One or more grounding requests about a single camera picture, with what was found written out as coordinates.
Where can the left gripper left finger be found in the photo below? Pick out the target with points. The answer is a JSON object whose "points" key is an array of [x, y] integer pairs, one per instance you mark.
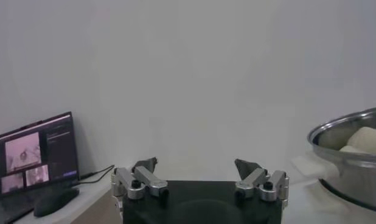
{"points": [[145, 181]]}

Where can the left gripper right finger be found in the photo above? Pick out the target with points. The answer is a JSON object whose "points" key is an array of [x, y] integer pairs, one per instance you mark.
{"points": [[255, 182]]}

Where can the white steamed baozi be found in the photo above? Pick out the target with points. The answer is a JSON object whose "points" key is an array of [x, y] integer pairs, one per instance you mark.
{"points": [[369, 140], [350, 149]]}

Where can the stainless steel steamer basket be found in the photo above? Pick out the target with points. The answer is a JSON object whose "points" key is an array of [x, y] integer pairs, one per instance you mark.
{"points": [[358, 182]]}

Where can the white side table with mouse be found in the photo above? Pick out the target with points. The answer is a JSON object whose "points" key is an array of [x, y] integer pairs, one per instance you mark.
{"points": [[90, 196]]}

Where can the white electric cooking pot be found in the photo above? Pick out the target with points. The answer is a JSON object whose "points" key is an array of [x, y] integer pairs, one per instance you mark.
{"points": [[309, 165]]}

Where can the black laptop with dark screen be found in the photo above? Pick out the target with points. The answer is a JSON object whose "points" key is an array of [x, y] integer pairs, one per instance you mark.
{"points": [[60, 152]]}

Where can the black computer mouse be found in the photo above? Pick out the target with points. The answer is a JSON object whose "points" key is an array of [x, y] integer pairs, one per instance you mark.
{"points": [[54, 201]]}

